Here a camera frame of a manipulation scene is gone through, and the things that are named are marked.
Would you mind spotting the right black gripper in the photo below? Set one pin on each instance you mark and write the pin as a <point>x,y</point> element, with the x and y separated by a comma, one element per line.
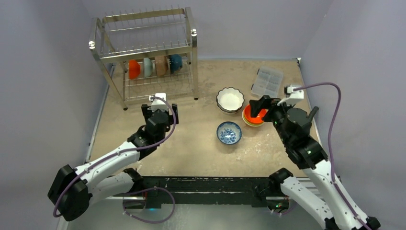
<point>269,109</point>

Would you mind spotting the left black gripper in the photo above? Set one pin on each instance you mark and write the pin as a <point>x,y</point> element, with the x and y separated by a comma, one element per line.
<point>146,112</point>

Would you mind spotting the red-orange bowl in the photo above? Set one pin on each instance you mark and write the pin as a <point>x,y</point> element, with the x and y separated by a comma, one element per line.
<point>261,114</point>
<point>134,69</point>

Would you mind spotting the lime green bowl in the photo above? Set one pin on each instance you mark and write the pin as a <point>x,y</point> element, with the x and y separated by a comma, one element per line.
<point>252,121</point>

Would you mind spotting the white fluted bowl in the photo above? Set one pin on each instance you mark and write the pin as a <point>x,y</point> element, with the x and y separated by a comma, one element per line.
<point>230,98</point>
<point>225,111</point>

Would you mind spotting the white blue floral bowl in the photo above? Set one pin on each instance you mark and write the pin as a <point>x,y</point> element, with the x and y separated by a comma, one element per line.
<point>229,133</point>

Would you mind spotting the teal blue bowl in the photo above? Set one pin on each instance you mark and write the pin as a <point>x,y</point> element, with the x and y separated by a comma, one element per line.
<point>175,63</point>

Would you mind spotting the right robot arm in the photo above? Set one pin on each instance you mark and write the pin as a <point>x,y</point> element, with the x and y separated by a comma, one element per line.
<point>314,165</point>

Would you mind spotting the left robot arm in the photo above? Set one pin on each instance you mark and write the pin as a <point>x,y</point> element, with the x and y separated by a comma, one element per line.
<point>104,171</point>

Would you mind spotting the metal two-tier dish rack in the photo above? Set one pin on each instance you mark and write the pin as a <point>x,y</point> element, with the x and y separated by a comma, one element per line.
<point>117,38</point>

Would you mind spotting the clear plastic organizer box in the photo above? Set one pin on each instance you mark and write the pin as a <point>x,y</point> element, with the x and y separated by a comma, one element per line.
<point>267,82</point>

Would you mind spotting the brown speckled bowl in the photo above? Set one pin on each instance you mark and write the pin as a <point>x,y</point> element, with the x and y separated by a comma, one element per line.
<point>161,64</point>

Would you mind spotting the pale green bowl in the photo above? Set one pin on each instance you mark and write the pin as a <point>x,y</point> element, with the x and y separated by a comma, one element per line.
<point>148,67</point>

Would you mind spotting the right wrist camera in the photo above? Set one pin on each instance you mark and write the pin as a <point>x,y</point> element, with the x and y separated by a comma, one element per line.
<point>293,95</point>

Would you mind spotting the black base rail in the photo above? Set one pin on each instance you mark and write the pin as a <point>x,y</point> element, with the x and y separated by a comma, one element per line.
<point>159,190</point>

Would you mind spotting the aluminium frame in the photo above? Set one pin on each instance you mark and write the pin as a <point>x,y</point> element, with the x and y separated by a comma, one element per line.
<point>73,195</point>

